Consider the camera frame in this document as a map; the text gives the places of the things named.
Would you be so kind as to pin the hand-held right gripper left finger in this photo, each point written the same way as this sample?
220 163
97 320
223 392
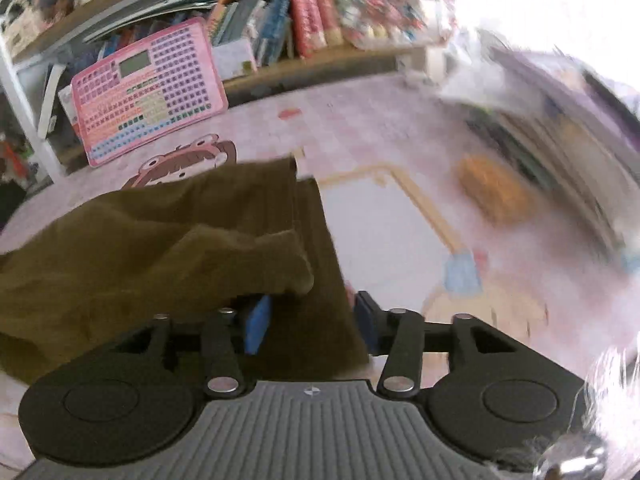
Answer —
259 325

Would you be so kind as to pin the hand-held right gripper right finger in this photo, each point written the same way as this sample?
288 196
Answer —
366 322

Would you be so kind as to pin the olive brown garment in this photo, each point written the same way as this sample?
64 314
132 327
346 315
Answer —
150 240

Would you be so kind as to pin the pink printed desk mat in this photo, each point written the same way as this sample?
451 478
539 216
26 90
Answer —
380 240

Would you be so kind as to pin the orange snack packet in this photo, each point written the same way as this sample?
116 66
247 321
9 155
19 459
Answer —
495 190

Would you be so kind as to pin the pink toy learning tablet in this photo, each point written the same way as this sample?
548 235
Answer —
150 95

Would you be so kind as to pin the white fluffy fur trim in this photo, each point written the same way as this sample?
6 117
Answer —
612 410

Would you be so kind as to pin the small white printed box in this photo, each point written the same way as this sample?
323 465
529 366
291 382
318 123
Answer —
234 59

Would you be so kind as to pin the black cloth bag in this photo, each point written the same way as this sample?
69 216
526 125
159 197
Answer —
12 207

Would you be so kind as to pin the stack of dark books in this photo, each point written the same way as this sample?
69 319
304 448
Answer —
565 135

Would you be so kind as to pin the thick red dictionary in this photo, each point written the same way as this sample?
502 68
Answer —
309 25

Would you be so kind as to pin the thick black cover book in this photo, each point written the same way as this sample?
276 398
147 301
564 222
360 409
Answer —
51 100

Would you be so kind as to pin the slim grey laptop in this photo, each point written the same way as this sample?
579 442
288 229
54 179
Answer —
150 15

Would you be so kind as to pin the white quilted bag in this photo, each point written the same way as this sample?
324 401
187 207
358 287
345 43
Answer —
22 27

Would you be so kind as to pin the white frame wooden bookshelf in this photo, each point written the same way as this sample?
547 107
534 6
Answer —
310 67

